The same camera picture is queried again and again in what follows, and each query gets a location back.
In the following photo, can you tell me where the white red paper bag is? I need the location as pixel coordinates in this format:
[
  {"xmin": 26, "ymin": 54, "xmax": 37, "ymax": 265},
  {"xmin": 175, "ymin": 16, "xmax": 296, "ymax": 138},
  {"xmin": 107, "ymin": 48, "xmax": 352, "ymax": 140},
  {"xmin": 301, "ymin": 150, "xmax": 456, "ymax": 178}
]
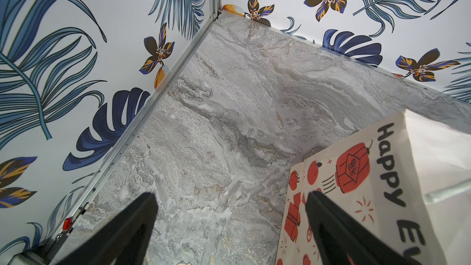
[{"xmin": 275, "ymin": 110, "xmax": 471, "ymax": 265}]

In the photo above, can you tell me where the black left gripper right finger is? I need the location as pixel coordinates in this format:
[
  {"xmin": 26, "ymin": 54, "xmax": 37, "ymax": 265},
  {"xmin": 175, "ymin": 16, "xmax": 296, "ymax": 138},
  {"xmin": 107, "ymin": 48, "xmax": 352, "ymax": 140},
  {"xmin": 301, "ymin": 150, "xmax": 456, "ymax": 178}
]
[{"xmin": 305, "ymin": 191, "xmax": 418, "ymax": 265}]

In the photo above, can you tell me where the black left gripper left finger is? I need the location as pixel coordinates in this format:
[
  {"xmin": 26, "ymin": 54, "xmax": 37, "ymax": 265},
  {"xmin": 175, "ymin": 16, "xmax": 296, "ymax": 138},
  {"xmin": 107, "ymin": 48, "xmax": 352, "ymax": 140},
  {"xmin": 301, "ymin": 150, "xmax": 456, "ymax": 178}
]
[{"xmin": 58, "ymin": 192, "xmax": 158, "ymax": 265}]

